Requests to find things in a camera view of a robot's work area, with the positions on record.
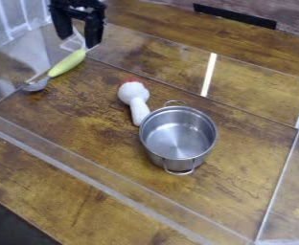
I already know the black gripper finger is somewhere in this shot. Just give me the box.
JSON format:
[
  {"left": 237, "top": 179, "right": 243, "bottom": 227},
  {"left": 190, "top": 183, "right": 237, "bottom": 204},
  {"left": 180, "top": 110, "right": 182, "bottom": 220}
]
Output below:
[
  {"left": 50, "top": 9, "right": 73, "bottom": 39},
  {"left": 83, "top": 18, "right": 103, "bottom": 49}
]

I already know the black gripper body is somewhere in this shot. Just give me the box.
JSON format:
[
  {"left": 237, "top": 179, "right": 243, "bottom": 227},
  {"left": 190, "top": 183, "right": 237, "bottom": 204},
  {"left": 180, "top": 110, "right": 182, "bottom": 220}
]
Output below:
[{"left": 47, "top": 0, "right": 106, "bottom": 21}]

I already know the green handled metal spoon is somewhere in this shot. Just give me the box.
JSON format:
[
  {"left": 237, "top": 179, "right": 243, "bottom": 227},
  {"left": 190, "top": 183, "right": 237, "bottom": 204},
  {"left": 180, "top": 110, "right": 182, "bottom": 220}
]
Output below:
[{"left": 22, "top": 49, "right": 85, "bottom": 92}]

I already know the white red toy mushroom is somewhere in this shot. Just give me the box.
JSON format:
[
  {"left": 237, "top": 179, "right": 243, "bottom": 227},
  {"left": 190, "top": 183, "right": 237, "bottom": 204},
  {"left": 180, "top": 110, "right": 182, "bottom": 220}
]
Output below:
[{"left": 117, "top": 78, "right": 150, "bottom": 126}]

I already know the black strip on table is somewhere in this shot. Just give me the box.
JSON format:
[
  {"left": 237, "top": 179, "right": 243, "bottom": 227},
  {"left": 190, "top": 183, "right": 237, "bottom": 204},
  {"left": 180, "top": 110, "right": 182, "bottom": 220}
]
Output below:
[{"left": 193, "top": 3, "right": 277, "bottom": 30}]

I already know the small steel pot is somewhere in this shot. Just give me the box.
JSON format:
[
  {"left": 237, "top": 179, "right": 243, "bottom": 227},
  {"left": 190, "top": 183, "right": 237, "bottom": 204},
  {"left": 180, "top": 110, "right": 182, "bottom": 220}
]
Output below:
[{"left": 138, "top": 100, "right": 218, "bottom": 176}]

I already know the clear acrylic enclosure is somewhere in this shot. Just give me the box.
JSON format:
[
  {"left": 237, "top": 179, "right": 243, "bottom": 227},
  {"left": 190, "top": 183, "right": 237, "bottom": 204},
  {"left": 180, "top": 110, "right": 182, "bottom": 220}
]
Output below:
[{"left": 0, "top": 0, "right": 299, "bottom": 245}]

